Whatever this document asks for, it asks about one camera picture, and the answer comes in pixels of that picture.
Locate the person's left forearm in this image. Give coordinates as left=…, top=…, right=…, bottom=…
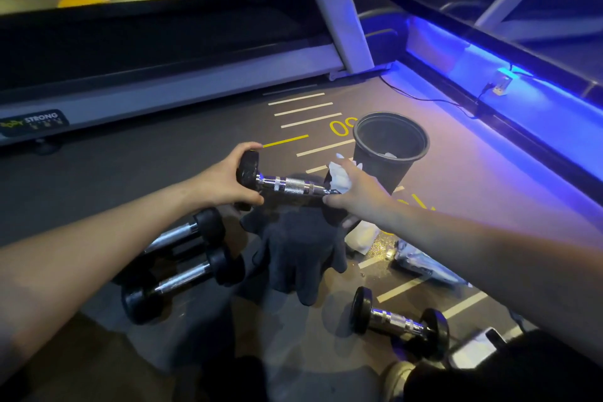
left=0, top=177, right=196, bottom=372

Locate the person's left hand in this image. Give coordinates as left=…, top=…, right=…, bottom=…
left=188, top=142, right=265, bottom=220

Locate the white wet wipe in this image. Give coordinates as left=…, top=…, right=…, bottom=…
left=328, top=160, right=354, bottom=193

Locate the person's right forearm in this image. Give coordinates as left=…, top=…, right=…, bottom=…
left=390, top=201, right=603, bottom=366

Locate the white power plug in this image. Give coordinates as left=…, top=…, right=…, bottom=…
left=490, top=69, right=514, bottom=96

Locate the blue-lit treadmill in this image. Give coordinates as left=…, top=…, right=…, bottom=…
left=370, top=0, right=603, bottom=205

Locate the person's pale shoe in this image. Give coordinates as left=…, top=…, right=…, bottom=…
left=380, top=360, right=416, bottom=402

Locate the grey black treadmill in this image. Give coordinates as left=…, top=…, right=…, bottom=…
left=0, top=0, right=393, bottom=149

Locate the black power cable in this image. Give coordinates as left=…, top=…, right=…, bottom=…
left=379, top=74, right=496, bottom=120

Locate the black chrome dumbbell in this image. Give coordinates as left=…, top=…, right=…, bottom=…
left=234, top=149, right=359, bottom=228
left=350, top=286, right=451, bottom=361
left=121, top=246, right=246, bottom=326
left=141, top=207, right=227, bottom=259

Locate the person's black trouser leg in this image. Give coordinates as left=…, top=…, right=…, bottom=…
left=403, top=329, right=603, bottom=402

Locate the dark grey cloth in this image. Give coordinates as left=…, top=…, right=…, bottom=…
left=242, top=205, right=350, bottom=307

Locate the person's right hand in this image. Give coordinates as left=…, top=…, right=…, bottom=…
left=323, top=166, right=402, bottom=234

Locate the flat white wipe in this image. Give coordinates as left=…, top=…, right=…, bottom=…
left=344, top=220, right=378, bottom=257

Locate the black plastic bin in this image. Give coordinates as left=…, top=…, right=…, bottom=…
left=352, top=111, right=431, bottom=196

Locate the silver wipes packet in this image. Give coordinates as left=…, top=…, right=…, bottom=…
left=393, top=239, right=472, bottom=289

